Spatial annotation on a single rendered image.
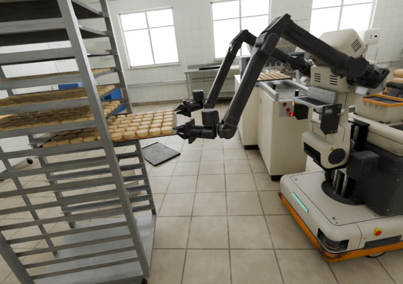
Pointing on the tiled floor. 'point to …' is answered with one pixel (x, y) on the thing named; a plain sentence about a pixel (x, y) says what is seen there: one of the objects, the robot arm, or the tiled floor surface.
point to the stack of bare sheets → (158, 153)
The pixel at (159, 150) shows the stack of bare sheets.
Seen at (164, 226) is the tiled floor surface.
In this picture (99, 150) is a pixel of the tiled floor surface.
